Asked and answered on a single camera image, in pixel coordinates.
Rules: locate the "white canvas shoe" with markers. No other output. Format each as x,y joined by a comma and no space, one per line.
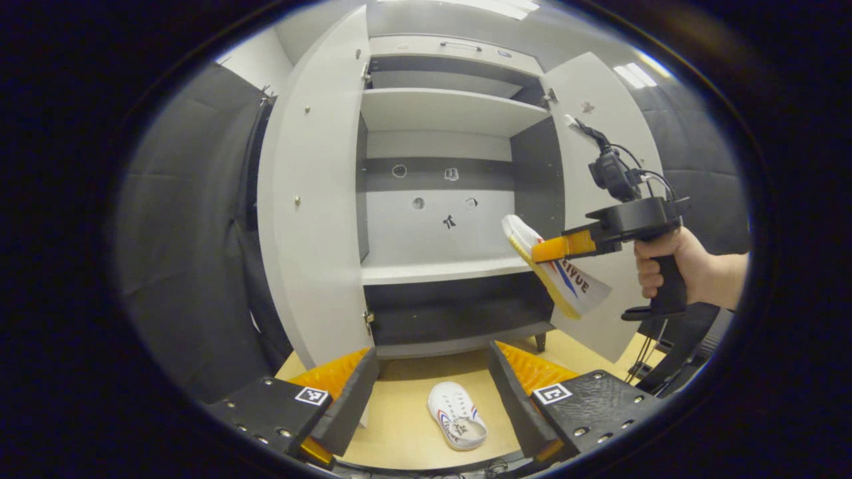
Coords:
459,416
576,286

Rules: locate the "small ceiling light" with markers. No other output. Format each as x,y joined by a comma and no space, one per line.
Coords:
636,74

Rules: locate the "grey shoe cabinet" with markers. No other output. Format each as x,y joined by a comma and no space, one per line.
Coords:
439,110

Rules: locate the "black backdrop cloth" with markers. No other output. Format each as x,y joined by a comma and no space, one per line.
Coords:
186,233
705,173

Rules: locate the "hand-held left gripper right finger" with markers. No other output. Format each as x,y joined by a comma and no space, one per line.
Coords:
512,406

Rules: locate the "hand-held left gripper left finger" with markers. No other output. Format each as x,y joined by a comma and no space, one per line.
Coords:
349,406

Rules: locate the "large ceiling light panel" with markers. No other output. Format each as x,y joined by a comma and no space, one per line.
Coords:
499,6

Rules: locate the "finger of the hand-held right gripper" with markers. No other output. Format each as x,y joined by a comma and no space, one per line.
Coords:
562,247

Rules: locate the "black platform edge strip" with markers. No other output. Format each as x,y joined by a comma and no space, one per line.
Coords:
685,352

